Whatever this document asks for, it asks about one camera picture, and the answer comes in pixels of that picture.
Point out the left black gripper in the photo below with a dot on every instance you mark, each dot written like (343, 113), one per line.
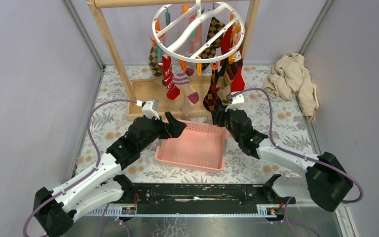
(173, 130)

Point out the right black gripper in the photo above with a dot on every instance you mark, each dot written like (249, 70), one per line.
(218, 116)

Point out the black red yellow argyle sock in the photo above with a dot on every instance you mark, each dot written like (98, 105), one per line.
(211, 100)

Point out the red white patterned sock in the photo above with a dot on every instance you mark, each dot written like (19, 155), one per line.
(172, 90)

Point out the beige purple striped sock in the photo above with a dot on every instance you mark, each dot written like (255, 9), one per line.
(191, 96)

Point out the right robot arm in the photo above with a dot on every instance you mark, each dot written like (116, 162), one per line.
(320, 178)

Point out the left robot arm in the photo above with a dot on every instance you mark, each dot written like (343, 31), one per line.
(56, 210)

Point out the white round clip hanger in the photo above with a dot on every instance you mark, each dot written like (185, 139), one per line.
(190, 32)

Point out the pink plastic basket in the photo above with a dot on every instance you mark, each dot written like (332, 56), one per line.
(200, 147)

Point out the plain red sock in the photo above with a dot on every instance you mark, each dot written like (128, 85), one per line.
(238, 83)

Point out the brown beige argyle sock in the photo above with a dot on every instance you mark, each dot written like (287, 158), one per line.
(156, 70)

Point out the floral table mat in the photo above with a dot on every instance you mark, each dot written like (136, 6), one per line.
(279, 119)

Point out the pink sock rear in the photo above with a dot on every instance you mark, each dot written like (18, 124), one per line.
(195, 40)

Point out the beige crumpled cloth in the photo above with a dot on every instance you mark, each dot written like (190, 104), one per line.
(290, 77)

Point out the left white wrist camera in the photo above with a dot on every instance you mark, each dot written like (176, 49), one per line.
(149, 108)

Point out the wooden hanger rack frame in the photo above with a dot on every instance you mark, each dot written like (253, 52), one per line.
(199, 74)

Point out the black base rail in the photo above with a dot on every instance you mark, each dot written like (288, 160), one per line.
(151, 198)

